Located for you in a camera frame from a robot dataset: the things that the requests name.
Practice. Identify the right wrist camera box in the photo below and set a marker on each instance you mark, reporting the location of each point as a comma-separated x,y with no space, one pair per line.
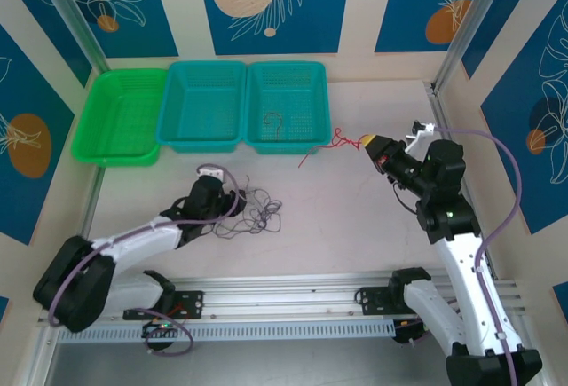
421,135

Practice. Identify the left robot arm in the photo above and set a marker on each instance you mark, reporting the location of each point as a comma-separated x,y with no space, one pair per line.
133,244

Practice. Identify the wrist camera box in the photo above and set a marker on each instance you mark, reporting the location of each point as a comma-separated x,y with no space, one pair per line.
421,135
210,173

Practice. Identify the teal plastic basket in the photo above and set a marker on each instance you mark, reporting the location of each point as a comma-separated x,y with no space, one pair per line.
202,106
302,93

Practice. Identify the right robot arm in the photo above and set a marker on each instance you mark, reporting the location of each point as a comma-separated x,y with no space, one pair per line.
470,279

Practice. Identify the aluminium frame post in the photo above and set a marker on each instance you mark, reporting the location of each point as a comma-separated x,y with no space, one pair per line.
466,26
75,18

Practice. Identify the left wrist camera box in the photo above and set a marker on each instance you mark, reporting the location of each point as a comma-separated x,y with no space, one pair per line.
210,173

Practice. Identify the wide aluminium base rail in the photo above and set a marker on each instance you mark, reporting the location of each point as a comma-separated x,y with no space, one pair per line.
284,297

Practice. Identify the green plastic basket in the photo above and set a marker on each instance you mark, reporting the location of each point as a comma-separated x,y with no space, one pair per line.
120,115

